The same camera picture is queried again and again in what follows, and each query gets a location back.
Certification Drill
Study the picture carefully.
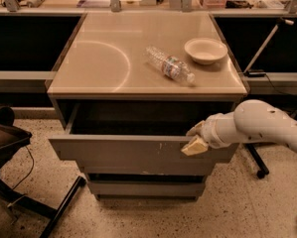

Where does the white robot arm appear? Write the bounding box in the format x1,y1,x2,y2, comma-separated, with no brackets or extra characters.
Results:
182,99,297,156

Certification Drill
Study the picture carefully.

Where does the clear plastic water bottle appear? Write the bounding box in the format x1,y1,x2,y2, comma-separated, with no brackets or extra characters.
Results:
145,46,195,84

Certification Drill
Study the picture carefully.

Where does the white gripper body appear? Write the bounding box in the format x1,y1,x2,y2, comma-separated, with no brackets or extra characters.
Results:
201,113,230,149

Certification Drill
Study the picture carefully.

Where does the grey top drawer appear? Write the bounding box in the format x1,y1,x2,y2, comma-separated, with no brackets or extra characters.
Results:
50,102,237,176

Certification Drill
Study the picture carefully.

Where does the grey bottom drawer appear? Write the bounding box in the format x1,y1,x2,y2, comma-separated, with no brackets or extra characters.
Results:
88,181,206,197

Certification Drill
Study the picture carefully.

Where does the grey drawer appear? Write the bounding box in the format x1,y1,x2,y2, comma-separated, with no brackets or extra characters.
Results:
88,181,206,197
50,102,237,176

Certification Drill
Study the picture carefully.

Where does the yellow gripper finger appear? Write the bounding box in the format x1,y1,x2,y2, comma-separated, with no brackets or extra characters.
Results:
181,135,209,156
186,121,205,136

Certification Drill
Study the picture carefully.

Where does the white bowl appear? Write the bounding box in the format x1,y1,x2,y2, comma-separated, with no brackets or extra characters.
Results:
184,38,227,64

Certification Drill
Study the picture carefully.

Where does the white rod with stand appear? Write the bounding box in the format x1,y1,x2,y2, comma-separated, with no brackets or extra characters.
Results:
243,18,295,75

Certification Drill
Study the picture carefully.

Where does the black wheeled stand base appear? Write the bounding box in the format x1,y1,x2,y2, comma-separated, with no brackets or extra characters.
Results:
245,144,269,179

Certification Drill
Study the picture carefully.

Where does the black chair left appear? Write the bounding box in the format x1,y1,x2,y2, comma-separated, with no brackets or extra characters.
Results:
0,106,86,238

